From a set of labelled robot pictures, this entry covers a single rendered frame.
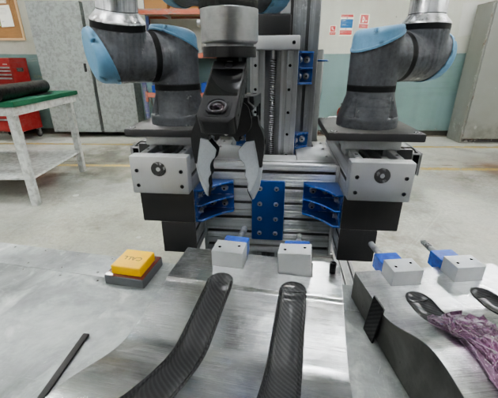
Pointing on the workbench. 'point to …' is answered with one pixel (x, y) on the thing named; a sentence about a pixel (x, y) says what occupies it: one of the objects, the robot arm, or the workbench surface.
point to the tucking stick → (63, 366)
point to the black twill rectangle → (373, 319)
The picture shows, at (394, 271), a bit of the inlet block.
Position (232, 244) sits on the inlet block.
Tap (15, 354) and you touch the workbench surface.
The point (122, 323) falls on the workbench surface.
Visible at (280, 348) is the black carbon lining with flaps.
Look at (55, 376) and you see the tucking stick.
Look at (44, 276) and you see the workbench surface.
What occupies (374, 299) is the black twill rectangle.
